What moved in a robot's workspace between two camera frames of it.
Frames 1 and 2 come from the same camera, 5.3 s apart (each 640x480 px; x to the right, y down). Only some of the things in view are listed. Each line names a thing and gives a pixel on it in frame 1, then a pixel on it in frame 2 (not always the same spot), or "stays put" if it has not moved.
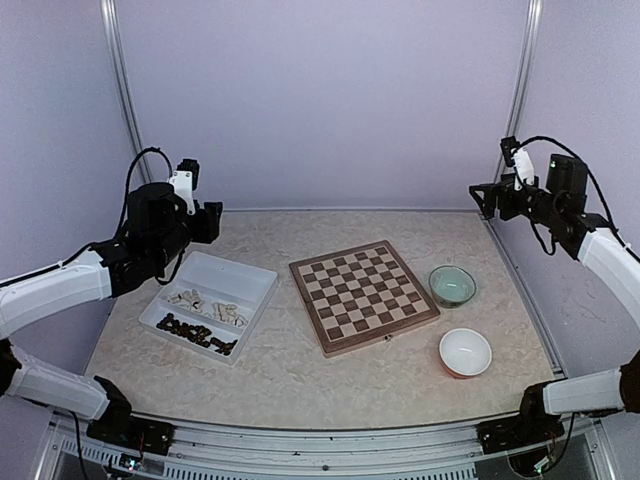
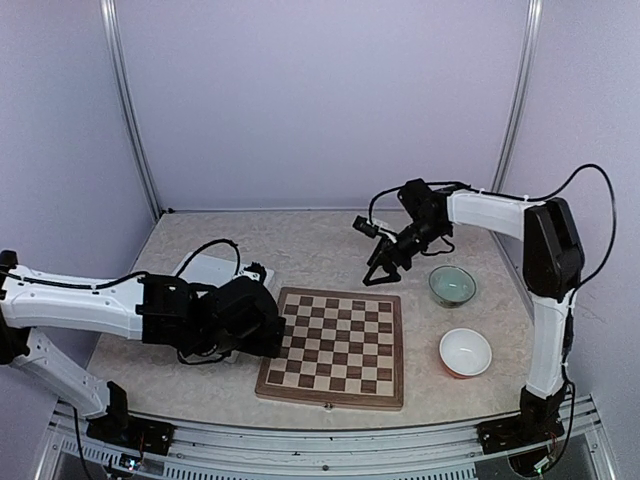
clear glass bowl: [451, 286] stays put
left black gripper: [209, 218] → [258, 344]
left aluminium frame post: [114, 35] stays put
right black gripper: [506, 188] → [390, 253]
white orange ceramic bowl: [465, 352] stays put
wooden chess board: [359, 296] → [343, 351]
